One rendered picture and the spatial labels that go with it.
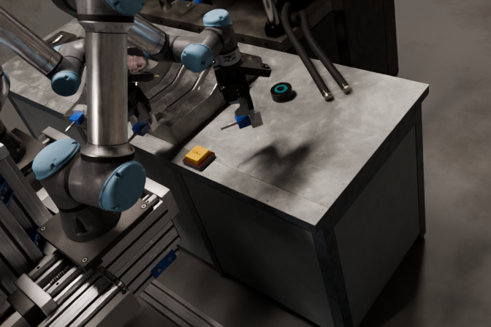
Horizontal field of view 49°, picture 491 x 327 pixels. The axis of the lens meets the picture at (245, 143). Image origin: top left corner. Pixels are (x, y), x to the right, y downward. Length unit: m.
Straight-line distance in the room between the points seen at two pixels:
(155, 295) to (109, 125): 1.21
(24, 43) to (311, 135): 0.91
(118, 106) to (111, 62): 0.09
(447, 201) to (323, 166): 1.06
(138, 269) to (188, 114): 0.63
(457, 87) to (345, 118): 1.52
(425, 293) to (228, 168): 1.00
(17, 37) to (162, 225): 0.62
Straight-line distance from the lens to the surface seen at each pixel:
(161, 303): 2.25
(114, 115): 1.18
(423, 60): 3.52
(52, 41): 2.92
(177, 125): 1.90
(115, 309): 1.36
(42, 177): 1.30
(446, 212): 2.60
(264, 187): 1.67
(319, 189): 1.62
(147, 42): 1.46
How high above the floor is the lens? 1.96
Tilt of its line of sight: 39 degrees down
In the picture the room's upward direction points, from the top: 17 degrees counter-clockwise
